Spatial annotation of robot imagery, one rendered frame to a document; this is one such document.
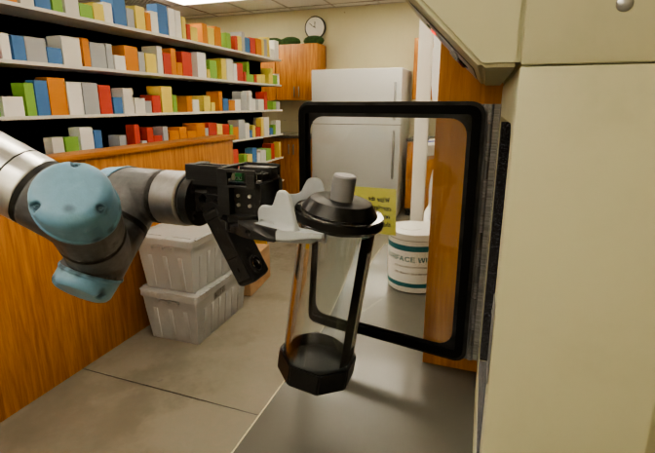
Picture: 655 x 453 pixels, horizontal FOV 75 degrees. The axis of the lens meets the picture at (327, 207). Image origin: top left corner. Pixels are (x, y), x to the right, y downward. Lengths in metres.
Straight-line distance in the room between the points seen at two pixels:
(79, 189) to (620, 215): 0.45
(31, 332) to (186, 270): 0.76
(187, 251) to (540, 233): 2.28
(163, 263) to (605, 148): 2.48
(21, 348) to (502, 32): 2.41
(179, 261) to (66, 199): 2.11
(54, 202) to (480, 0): 0.40
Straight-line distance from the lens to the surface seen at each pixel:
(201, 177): 0.58
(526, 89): 0.33
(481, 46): 0.33
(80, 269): 0.59
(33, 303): 2.49
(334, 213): 0.48
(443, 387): 0.78
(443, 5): 0.33
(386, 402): 0.73
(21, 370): 2.56
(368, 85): 5.38
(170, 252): 2.59
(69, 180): 0.49
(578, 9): 0.34
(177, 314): 2.73
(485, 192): 0.65
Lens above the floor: 1.39
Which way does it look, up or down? 14 degrees down
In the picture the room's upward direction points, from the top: straight up
